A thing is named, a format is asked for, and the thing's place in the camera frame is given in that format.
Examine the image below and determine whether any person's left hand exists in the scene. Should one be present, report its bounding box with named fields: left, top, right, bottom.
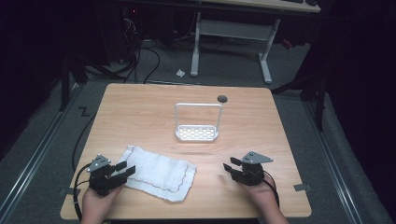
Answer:
left=81, top=184, right=124, bottom=217

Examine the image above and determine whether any black floor cable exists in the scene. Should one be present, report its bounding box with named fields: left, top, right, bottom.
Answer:
left=71, top=113, right=98, bottom=173

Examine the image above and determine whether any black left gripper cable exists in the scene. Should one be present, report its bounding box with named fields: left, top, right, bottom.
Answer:
left=72, top=162, right=94, bottom=222

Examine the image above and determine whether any metal floor rail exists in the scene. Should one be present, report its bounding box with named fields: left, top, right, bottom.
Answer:
left=0, top=83, right=82, bottom=220
left=303, top=98, right=364, bottom=224

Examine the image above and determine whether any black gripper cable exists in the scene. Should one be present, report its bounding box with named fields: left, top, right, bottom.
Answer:
left=72, top=162, right=94, bottom=222
left=262, top=170, right=281, bottom=208

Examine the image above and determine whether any grey tape strip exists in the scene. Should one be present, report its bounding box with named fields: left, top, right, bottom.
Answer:
left=58, top=186, right=78, bottom=197
left=292, top=183, right=313, bottom=192

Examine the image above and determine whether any black metal stand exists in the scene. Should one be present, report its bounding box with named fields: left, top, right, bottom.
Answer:
left=271, top=69, right=329, bottom=133
left=58, top=52, right=90, bottom=113

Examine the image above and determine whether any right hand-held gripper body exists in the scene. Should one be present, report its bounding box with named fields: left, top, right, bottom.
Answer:
left=232, top=150, right=275, bottom=187

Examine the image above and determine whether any white cloth with red stitching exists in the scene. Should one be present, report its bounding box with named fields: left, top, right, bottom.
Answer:
left=119, top=145, right=198, bottom=203

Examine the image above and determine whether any white rack with perforated base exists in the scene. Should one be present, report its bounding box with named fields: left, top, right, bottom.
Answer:
left=174, top=102, right=224, bottom=144

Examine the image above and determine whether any person's right hand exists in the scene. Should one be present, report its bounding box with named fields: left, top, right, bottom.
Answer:
left=237, top=173, right=278, bottom=211

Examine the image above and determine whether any bundle of black cables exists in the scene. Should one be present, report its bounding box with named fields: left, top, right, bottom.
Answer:
left=120, top=15, right=162, bottom=85

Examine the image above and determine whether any white-legged desk with wooden top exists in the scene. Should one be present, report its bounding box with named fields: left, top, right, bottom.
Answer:
left=190, top=0, right=322, bottom=85

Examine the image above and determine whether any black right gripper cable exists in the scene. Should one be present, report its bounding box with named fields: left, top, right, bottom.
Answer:
left=262, top=170, right=281, bottom=208

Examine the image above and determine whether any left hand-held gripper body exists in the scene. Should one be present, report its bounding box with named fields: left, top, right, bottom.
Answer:
left=87, top=153, right=126, bottom=197

